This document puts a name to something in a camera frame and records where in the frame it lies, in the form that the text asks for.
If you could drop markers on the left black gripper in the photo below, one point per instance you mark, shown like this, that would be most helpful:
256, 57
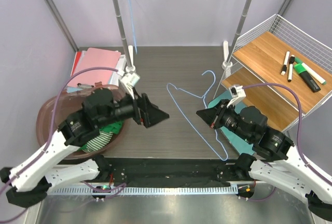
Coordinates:
146, 112

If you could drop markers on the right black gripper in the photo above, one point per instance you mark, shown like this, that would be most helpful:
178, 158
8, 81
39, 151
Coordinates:
212, 116

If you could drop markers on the green white striped tank top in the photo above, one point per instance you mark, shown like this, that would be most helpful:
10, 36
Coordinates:
98, 142

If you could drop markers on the light blue wire hanger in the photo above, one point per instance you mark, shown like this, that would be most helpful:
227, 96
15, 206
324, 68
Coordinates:
132, 25

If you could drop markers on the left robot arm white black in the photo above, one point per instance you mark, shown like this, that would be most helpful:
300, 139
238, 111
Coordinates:
32, 180

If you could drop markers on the teal cutting mat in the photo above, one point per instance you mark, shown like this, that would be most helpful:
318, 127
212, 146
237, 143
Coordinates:
236, 141

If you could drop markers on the stack of papers folders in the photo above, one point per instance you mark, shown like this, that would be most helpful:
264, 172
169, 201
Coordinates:
113, 80

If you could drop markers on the small white black marker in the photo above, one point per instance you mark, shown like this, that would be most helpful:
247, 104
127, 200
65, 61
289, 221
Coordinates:
290, 72

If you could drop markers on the brown translucent plastic basin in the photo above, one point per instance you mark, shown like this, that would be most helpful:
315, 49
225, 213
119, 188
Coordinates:
69, 103

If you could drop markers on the green black highlighter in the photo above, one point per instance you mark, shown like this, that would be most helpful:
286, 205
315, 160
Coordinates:
307, 78

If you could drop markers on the white green capped marker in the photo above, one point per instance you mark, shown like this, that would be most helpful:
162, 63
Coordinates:
314, 74

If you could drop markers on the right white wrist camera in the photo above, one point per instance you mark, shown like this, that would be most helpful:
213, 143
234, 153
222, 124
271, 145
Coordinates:
237, 95

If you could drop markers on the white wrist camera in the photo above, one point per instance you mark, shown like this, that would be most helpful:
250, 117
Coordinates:
127, 82
237, 95

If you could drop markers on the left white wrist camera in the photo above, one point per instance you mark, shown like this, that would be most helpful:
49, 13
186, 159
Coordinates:
127, 82

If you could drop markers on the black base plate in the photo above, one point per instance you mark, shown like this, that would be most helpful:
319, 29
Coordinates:
173, 173

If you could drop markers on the white slotted cable duct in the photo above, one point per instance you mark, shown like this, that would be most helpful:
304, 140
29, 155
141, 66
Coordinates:
130, 191

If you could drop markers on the white wire wooden shelf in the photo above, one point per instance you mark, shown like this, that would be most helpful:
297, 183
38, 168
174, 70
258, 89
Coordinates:
258, 56

